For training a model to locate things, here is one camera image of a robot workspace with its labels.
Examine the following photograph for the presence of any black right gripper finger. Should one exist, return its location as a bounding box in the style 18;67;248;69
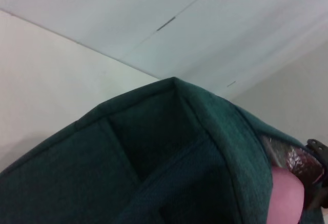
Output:
306;138;328;211

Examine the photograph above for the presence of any yellow banana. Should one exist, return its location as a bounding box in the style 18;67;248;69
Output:
284;150;325;184

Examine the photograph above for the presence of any pink toy peach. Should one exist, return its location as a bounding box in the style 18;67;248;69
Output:
271;167;305;224

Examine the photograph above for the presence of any dark blue insulated lunch bag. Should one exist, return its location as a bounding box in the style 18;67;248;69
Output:
0;76;328;224

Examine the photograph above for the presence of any white cabinet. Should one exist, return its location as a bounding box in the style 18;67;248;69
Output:
0;0;328;99

